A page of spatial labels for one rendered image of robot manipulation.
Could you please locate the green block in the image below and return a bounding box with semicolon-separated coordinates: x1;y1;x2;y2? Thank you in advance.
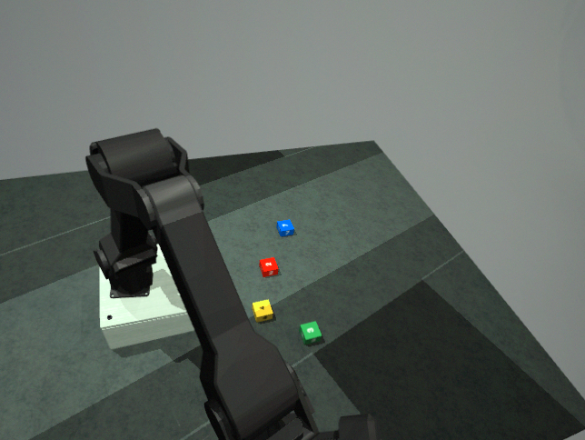
299;322;322;345

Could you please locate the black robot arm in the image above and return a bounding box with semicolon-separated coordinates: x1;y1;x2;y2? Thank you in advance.
85;128;319;440

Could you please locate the yellow block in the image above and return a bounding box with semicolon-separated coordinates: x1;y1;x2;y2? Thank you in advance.
252;300;273;323

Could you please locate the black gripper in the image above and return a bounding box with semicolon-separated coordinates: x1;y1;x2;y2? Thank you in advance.
285;413;381;440

